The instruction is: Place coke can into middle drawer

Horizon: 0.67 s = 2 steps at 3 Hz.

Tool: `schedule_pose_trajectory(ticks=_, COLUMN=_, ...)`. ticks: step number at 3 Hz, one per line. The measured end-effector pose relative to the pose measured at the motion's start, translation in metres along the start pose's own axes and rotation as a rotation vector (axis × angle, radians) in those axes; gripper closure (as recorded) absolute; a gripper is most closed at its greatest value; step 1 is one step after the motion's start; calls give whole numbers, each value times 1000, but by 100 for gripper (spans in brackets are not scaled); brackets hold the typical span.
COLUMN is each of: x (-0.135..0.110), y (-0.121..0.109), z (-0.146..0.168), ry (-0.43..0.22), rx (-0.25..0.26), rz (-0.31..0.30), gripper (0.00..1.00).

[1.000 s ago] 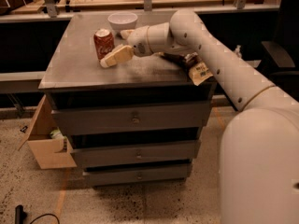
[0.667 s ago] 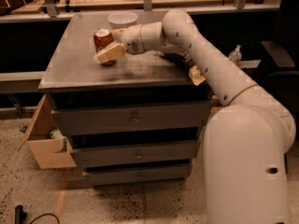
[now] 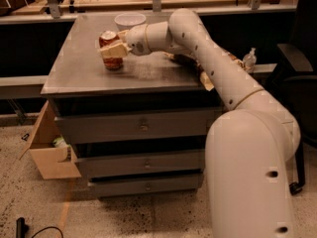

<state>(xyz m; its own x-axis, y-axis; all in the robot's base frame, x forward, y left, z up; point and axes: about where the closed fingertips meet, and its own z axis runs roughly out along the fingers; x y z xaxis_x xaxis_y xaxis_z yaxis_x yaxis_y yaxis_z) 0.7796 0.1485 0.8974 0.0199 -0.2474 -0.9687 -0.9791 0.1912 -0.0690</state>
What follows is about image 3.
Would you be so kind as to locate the red coke can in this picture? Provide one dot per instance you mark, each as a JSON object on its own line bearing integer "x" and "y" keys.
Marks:
{"x": 108, "y": 38}

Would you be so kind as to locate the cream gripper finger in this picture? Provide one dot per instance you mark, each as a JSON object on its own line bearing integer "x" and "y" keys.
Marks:
{"x": 110, "y": 52}
{"x": 122, "y": 35}

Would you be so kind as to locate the drawer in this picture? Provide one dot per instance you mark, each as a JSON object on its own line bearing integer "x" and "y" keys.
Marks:
{"x": 136, "y": 125}
{"x": 133, "y": 186}
{"x": 136, "y": 164}

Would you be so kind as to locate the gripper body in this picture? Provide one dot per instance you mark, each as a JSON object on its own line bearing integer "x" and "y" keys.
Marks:
{"x": 136, "y": 40}

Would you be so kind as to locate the black office chair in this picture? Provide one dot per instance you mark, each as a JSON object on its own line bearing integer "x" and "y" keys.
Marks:
{"x": 294, "y": 80}

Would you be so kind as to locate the top drawer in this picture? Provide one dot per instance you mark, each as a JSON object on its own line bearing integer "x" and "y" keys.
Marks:
{"x": 136, "y": 125}

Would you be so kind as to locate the white bowl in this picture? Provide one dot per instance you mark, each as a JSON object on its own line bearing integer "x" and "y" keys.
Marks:
{"x": 127, "y": 21}

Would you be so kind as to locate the cardboard box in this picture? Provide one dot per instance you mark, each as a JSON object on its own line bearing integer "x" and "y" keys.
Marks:
{"x": 53, "y": 158}

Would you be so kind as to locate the bottom drawer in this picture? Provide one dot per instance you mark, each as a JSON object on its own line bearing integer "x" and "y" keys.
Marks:
{"x": 133, "y": 186}

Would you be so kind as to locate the middle drawer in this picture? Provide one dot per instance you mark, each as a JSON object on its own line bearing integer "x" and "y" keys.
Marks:
{"x": 136, "y": 164}

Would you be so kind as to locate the grey drawer cabinet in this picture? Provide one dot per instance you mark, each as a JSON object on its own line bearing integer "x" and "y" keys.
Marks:
{"x": 79, "y": 84}

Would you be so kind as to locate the chip bag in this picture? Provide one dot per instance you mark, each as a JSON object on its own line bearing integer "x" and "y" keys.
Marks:
{"x": 204, "y": 76}

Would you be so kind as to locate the clear sanitizer bottle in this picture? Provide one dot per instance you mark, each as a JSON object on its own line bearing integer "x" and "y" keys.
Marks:
{"x": 249, "y": 60}

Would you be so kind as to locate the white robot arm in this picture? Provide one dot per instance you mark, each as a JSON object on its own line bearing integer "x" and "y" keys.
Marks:
{"x": 246, "y": 147}

